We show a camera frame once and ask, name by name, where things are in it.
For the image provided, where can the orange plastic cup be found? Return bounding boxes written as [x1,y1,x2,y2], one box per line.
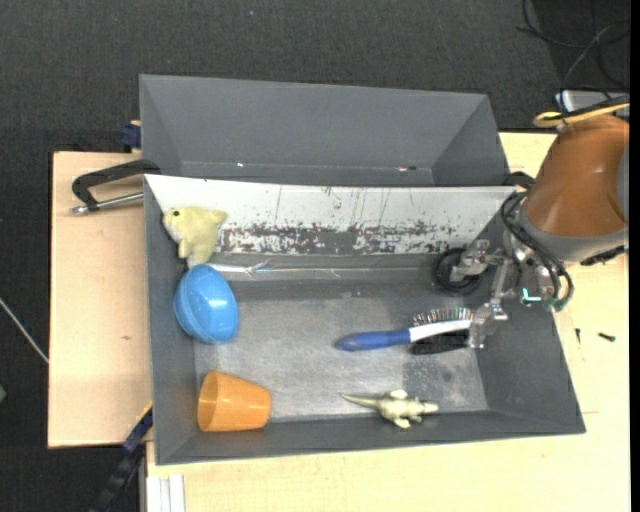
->
[196,369,273,433]

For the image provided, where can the black ring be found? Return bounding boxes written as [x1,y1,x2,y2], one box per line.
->
[431,247,487,297]

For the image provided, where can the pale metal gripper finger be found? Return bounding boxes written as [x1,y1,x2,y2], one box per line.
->
[468,301,511,350]
[448,238,504,283]

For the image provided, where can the pale wood board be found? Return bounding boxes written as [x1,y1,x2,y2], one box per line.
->
[47,149,154,450]

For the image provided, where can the grey metal bin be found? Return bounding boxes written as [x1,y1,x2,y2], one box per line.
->
[138,73,587,466]

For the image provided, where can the pale toy crocodile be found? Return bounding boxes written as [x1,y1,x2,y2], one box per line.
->
[339,388,441,431]

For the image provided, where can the blue plastic egg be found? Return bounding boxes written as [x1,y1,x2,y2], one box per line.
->
[172,263,241,346]

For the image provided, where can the blue and white brush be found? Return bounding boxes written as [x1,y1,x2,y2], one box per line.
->
[334,306,477,357]

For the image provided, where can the yellow plush toy animal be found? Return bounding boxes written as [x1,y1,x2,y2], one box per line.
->
[161,205,229,267]

